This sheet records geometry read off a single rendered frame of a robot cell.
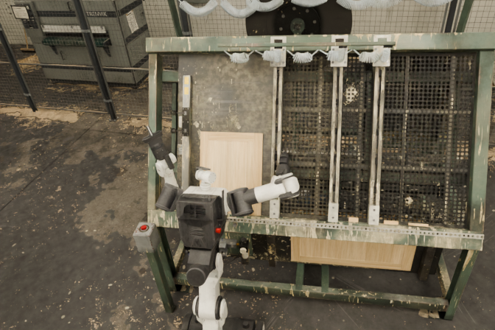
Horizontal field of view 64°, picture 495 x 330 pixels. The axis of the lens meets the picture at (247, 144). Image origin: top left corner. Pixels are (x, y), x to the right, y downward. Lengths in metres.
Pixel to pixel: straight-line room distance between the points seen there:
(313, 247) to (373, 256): 0.45
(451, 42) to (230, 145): 1.51
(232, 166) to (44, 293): 2.09
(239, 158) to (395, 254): 1.38
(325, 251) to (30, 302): 2.49
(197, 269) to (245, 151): 0.88
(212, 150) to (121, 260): 1.62
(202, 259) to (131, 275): 1.56
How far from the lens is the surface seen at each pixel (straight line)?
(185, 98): 2.78
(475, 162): 2.78
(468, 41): 2.74
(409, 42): 2.66
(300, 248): 3.19
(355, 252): 3.19
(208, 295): 2.57
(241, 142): 2.70
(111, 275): 3.86
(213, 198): 2.16
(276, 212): 2.67
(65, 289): 3.94
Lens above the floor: 2.84
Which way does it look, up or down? 35 degrees down
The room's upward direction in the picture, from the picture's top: 5 degrees counter-clockwise
